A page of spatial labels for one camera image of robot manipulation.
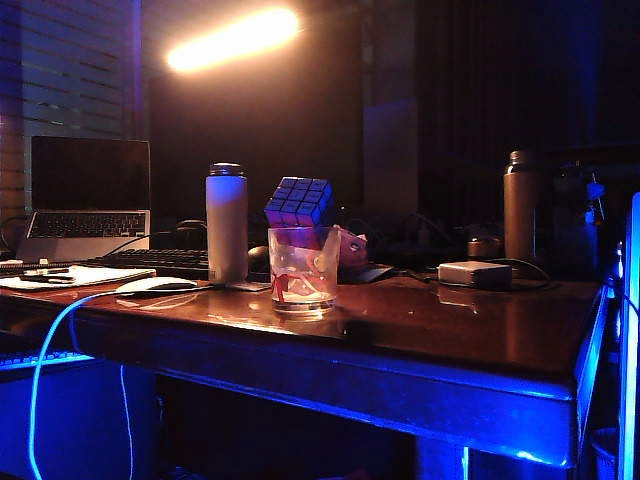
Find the Rubik's cube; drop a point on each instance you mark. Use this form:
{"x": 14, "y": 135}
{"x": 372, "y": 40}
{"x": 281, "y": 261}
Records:
{"x": 300, "y": 205}

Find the glass cup with red print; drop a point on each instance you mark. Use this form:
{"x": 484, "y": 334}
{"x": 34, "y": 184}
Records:
{"x": 302, "y": 280}

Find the black computer mouse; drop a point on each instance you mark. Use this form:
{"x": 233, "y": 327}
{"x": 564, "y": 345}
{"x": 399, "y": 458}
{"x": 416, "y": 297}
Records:
{"x": 259, "y": 257}

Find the white metal water bottle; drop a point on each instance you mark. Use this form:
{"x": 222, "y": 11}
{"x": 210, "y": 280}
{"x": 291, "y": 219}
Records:
{"x": 227, "y": 225}

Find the white power adapter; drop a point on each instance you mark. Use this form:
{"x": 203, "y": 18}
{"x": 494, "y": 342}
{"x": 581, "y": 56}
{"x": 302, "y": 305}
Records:
{"x": 475, "y": 274}

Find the small metal can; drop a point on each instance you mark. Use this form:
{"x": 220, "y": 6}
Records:
{"x": 484, "y": 247}

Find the black computer keyboard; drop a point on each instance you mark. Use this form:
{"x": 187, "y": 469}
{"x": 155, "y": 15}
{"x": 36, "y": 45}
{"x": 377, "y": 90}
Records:
{"x": 155, "y": 260}

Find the white computer mouse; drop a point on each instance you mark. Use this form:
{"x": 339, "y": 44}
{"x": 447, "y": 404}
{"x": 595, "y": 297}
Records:
{"x": 155, "y": 285}

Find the brown metal bottle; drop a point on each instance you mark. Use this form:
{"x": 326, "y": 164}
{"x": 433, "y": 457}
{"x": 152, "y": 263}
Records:
{"x": 520, "y": 210}

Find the glowing bar lamp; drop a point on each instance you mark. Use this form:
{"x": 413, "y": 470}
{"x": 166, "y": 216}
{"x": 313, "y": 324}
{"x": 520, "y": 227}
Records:
{"x": 232, "y": 37}

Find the white paper notepad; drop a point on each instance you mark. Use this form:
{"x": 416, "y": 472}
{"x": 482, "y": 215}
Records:
{"x": 100, "y": 276}

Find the silver laptop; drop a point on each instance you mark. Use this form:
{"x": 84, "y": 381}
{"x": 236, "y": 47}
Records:
{"x": 90, "y": 200}

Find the silver and black pen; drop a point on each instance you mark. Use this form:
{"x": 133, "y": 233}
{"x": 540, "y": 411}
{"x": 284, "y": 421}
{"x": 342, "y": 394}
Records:
{"x": 45, "y": 270}

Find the black spiral notebook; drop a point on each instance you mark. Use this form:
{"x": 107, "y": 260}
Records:
{"x": 30, "y": 264}

